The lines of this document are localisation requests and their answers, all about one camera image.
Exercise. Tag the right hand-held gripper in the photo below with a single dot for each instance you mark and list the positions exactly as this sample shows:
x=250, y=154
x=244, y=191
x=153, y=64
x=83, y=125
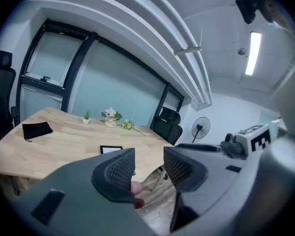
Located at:
x=248, y=140

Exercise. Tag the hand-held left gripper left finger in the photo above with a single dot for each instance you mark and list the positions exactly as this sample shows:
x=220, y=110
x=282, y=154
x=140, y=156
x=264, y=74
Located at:
x=118, y=173

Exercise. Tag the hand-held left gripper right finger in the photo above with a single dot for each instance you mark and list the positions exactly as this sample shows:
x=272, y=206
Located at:
x=184, y=173

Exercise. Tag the black picture frame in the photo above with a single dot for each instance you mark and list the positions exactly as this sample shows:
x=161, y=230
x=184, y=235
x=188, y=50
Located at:
x=111, y=149

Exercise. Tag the person's left hand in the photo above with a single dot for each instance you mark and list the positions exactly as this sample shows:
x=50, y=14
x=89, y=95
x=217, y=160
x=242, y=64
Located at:
x=137, y=193

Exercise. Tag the wooden table leg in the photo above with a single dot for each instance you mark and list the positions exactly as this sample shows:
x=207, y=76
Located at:
x=159, y=178

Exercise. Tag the black standing fan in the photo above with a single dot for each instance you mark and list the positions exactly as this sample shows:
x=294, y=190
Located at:
x=200, y=127

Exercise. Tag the black mesh office chair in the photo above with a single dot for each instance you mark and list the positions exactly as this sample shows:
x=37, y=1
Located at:
x=0, y=92
x=168, y=126

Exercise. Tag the loose artificial flower sprig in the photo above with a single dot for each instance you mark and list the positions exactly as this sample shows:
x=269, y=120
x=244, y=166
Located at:
x=128, y=125

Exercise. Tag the vase with white flowers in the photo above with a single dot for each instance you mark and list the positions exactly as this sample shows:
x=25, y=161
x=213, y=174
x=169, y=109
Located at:
x=110, y=118

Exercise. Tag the small potted green plant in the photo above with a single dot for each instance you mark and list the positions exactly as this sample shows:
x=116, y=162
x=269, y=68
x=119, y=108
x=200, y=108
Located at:
x=86, y=118

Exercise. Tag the long ceiling light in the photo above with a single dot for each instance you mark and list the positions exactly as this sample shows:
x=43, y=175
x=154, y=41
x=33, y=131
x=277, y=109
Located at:
x=253, y=53

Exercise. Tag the round ceiling smoke detector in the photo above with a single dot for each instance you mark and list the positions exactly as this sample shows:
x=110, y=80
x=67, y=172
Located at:
x=241, y=51

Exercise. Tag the black cloth pouch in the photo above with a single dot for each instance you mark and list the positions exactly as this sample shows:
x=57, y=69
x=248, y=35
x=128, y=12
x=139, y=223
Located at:
x=36, y=130

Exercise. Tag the black framed frosted window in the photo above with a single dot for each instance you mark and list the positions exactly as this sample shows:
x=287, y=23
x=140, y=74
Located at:
x=100, y=82

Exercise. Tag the person's head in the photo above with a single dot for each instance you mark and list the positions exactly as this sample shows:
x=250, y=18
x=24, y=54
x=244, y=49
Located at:
x=275, y=11

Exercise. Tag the white ceiling pipes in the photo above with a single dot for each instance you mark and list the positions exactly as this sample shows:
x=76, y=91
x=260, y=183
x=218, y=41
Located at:
x=162, y=33

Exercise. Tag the black head-worn camera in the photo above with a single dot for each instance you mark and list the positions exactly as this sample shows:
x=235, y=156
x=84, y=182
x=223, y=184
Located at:
x=247, y=6

